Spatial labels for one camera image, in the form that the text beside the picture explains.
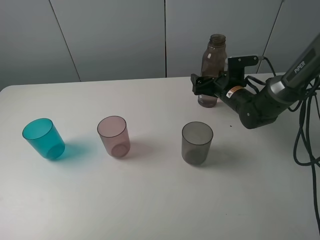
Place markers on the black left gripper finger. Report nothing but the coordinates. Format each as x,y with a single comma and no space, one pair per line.
202,85

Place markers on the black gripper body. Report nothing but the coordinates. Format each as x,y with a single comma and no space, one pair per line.
230,88

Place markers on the smoky transparent water bottle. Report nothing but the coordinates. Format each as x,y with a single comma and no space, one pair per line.
214,57

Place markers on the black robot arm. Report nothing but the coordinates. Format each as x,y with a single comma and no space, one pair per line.
259,103

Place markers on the grey transparent plastic cup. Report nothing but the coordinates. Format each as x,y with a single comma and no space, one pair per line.
196,141

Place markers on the pink transparent plastic cup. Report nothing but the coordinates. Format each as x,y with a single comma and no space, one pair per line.
114,135

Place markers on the teal transparent plastic cup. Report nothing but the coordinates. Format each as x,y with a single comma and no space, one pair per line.
43,136

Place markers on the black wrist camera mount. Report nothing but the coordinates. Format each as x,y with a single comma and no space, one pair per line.
236,69

